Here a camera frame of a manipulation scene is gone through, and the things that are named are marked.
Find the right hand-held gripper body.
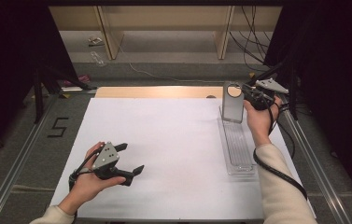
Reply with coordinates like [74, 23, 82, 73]
[251, 77, 289, 112]

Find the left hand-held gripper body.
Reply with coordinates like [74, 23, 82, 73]
[91, 141, 134, 188]

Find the clear grey phone case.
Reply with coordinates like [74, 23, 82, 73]
[220, 80, 246, 124]

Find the clear plastic slotted rack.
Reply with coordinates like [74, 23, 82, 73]
[218, 105, 257, 175]

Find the person's left hand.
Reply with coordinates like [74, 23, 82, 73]
[70, 141, 127, 203]

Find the person's right hand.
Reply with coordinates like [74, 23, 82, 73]
[243, 94, 283, 147]

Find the white table mat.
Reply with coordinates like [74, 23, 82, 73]
[49, 97, 317, 220]

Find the black curtain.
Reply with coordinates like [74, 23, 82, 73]
[263, 0, 352, 213]
[0, 0, 81, 162]

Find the pink floor item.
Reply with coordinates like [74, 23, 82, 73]
[63, 74, 92, 88]

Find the clear plastic wrapper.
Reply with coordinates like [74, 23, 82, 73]
[90, 50, 106, 67]

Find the beige wooden desk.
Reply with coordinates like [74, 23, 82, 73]
[48, 5, 284, 61]

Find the small white floor item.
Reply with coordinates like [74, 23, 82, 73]
[88, 35, 105, 48]

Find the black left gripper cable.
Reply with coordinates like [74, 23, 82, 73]
[68, 150, 105, 191]

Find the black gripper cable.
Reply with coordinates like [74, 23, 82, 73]
[252, 101, 308, 201]
[68, 150, 105, 191]

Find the bundle of black cables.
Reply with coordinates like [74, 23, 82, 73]
[229, 5, 273, 73]

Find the white floor cable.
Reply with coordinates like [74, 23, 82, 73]
[118, 43, 226, 84]

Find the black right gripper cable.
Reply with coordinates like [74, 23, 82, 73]
[252, 101, 308, 201]

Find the metal floor rail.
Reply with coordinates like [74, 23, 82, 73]
[0, 92, 61, 224]
[279, 94, 349, 224]

